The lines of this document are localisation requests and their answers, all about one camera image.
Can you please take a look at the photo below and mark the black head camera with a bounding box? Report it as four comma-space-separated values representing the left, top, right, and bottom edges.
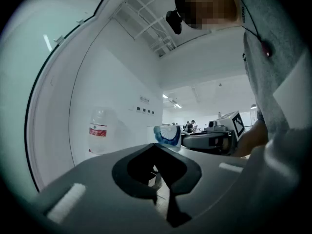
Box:
165, 7, 183, 35

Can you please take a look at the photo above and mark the person's right forearm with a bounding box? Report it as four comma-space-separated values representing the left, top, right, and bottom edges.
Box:
235, 119, 269, 158

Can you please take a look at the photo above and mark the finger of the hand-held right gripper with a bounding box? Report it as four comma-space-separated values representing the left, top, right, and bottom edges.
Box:
181, 130, 231, 155

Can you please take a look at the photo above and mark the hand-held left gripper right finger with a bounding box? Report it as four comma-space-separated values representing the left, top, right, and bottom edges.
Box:
153, 143, 247, 234

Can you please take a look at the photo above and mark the large bottle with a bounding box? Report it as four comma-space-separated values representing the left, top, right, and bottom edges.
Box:
87, 107, 109, 155

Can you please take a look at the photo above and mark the person's gray sweatshirt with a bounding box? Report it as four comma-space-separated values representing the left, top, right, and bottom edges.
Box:
236, 0, 312, 234

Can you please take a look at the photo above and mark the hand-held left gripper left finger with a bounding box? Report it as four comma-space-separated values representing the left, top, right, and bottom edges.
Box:
36, 143, 169, 234

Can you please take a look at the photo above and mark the person's head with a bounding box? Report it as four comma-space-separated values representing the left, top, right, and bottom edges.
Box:
174, 0, 238, 30

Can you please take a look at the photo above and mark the black cord with red pendant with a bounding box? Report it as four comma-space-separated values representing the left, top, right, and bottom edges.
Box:
235, 0, 273, 58

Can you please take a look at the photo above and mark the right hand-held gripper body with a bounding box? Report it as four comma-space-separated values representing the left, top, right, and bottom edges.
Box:
204, 110, 246, 156

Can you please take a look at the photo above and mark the white cup with blue pattern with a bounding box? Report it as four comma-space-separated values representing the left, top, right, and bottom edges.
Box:
153, 125, 182, 148

